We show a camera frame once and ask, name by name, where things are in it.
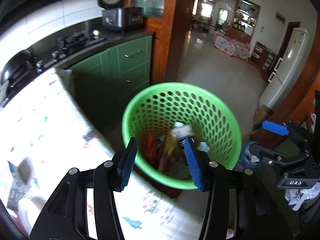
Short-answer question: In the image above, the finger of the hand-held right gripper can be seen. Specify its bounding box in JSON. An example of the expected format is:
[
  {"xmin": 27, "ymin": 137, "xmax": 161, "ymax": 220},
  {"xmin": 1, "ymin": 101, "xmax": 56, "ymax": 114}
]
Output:
[
  {"xmin": 262, "ymin": 120, "xmax": 313, "ymax": 143},
  {"xmin": 250, "ymin": 142, "xmax": 312, "ymax": 167}
]

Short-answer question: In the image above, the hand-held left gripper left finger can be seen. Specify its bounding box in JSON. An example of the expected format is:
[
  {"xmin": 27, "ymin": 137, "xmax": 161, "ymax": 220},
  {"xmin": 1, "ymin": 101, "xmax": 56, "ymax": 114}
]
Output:
[{"xmin": 29, "ymin": 137, "xmax": 138, "ymax": 240}]

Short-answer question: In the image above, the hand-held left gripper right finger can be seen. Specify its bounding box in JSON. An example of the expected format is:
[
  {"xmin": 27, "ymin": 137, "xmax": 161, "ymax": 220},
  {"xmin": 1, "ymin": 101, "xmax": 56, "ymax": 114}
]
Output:
[{"xmin": 184, "ymin": 138, "xmax": 293, "ymax": 240}]

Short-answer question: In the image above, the orange red wrapper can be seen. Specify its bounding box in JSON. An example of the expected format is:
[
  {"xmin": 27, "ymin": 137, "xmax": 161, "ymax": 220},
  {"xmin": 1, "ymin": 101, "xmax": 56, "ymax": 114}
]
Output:
[{"xmin": 145, "ymin": 131, "xmax": 157, "ymax": 159}]

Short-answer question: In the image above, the yellow snack bag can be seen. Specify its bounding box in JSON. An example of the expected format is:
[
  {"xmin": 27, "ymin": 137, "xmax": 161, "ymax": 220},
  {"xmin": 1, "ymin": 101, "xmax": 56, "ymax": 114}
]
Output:
[{"xmin": 162, "ymin": 132, "xmax": 183, "ymax": 160}]

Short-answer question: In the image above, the green perforated plastic basket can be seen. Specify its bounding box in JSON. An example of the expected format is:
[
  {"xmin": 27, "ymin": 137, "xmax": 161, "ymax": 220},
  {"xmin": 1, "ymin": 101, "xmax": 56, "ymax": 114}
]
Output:
[{"xmin": 122, "ymin": 82, "xmax": 242, "ymax": 190}]

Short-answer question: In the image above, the white paper cup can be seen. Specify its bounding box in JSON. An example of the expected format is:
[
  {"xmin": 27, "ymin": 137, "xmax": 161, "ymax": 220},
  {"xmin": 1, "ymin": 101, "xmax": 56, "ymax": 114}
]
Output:
[{"xmin": 17, "ymin": 196, "xmax": 48, "ymax": 233}]

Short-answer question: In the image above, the brown cardboard box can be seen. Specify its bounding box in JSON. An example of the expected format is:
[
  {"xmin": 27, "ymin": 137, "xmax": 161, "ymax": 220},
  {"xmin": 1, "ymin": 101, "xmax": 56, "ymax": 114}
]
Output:
[{"xmin": 252, "ymin": 105, "xmax": 274, "ymax": 130}]

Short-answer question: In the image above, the blue plastic bag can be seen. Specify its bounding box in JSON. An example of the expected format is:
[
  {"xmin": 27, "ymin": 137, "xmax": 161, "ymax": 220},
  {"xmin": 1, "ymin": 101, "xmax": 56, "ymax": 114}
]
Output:
[{"xmin": 237, "ymin": 141, "xmax": 263, "ymax": 170}]

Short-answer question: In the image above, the grey patterned cloth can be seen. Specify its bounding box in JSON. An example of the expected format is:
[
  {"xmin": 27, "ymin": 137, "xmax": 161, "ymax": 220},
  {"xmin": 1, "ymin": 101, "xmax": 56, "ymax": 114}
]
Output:
[{"xmin": 285, "ymin": 187, "xmax": 315, "ymax": 211}]

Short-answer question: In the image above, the red stool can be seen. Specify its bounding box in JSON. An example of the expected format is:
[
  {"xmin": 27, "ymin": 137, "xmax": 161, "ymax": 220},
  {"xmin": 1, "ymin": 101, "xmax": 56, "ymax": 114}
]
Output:
[{"xmin": 160, "ymin": 185, "xmax": 183, "ymax": 199}]

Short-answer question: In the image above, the white refrigerator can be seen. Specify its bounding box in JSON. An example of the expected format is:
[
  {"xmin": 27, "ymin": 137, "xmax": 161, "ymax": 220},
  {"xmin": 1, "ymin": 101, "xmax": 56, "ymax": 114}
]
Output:
[{"xmin": 260, "ymin": 27, "xmax": 309, "ymax": 110}]

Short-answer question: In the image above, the low wooden shelf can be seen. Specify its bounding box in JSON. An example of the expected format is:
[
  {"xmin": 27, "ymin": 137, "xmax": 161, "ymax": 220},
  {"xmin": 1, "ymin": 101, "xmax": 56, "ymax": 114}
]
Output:
[{"xmin": 250, "ymin": 41, "xmax": 277, "ymax": 80}]

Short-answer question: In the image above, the printed white tablecloth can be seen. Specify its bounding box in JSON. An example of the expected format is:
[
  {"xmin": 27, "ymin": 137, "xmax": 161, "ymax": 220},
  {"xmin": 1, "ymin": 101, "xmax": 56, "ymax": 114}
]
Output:
[{"xmin": 0, "ymin": 67, "xmax": 184, "ymax": 240}]

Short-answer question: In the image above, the dotted play tent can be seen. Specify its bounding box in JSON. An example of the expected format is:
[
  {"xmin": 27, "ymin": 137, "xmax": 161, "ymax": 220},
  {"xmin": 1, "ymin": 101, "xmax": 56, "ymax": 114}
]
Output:
[{"xmin": 213, "ymin": 31, "xmax": 250, "ymax": 60}]

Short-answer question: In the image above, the green kitchen cabinet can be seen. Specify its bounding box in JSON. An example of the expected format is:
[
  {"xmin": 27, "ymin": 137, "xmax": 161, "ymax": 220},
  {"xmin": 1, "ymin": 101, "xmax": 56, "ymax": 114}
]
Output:
[{"xmin": 56, "ymin": 35, "xmax": 153, "ymax": 135}]

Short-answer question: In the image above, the wooden display shelf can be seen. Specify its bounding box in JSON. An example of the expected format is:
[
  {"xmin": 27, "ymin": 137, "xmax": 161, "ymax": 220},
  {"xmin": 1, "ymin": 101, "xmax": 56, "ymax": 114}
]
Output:
[{"xmin": 230, "ymin": 0, "xmax": 260, "ymax": 45}]

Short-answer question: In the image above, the wooden glass door cabinet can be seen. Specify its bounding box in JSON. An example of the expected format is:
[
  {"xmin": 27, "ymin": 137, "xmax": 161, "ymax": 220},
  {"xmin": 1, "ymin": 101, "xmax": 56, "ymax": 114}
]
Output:
[{"xmin": 130, "ymin": 0, "xmax": 196, "ymax": 85}]

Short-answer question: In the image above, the black gas stove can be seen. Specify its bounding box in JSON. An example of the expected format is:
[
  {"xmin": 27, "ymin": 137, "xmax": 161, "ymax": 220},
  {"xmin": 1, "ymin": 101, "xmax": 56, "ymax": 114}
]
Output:
[{"xmin": 30, "ymin": 30, "xmax": 108, "ymax": 65}]

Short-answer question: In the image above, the black rice cooker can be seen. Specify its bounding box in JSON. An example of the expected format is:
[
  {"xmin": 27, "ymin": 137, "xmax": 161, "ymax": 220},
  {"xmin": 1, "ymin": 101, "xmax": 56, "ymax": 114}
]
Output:
[{"xmin": 97, "ymin": 0, "xmax": 143, "ymax": 32}]

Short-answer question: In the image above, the black wok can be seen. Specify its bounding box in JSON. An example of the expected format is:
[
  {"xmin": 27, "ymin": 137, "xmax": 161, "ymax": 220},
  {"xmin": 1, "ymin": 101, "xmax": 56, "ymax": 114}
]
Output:
[{"xmin": 0, "ymin": 49, "xmax": 34, "ymax": 85}]

